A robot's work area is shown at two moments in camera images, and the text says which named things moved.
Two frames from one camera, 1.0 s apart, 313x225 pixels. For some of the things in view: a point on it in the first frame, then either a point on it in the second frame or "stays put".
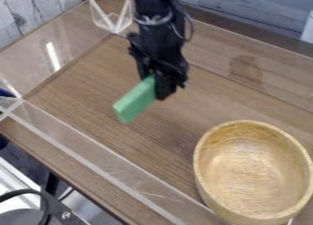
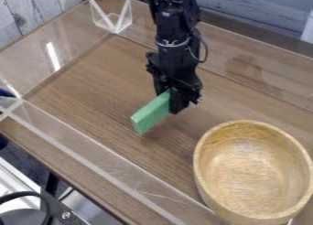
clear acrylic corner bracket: [113, 22] stays put
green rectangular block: [138, 100] -> [147, 116]
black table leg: [51, 184] stays put
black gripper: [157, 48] -> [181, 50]
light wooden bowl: [253, 171] stays put
